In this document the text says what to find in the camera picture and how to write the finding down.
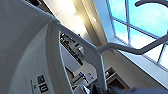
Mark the large white framed window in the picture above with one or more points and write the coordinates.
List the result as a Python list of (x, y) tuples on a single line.
[(146, 16)]

